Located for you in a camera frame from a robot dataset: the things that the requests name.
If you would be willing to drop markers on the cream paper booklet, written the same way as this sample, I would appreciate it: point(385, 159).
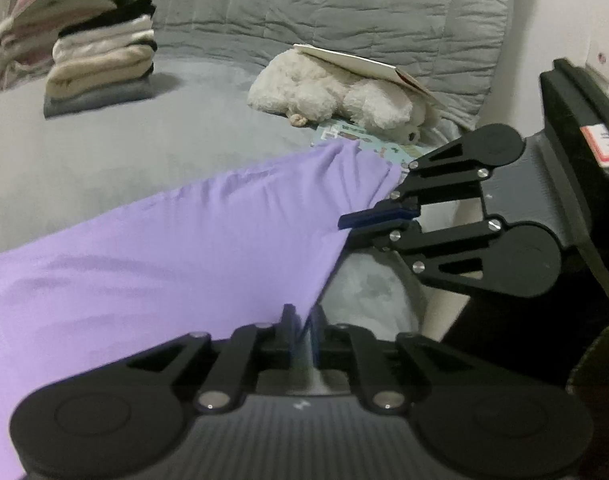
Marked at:
point(364, 65)

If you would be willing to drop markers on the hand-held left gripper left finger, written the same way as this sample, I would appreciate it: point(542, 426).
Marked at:
point(288, 327)

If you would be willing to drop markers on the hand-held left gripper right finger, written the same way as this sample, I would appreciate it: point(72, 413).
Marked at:
point(315, 330)

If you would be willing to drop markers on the white wall socket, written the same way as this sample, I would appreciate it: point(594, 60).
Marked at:
point(601, 60)

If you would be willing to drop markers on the lilac pants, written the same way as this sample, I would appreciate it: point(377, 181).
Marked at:
point(159, 270)

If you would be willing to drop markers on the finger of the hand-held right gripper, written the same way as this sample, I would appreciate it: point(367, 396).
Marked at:
point(379, 216)
point(434, 232)

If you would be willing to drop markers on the folded duvet with pink pillow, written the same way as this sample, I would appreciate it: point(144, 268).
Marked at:
point(14, 45)

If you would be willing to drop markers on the beige folded garment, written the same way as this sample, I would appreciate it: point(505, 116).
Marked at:
point(99, 72)

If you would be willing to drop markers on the grey folded sweater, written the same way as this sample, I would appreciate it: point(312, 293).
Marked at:
point(99, 100)

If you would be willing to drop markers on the grey quilted headboard cover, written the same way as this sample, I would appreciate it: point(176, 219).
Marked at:
point(334, 5)

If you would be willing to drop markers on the black folded garment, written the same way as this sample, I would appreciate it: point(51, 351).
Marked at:
point(119, 15)

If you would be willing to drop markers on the white folded garment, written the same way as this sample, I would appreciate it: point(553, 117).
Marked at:
point(104, 42)

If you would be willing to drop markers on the teal book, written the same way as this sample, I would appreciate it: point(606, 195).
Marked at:
point(354, 135)

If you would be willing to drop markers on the white plush toy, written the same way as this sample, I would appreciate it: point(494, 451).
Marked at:
point(324, 92)

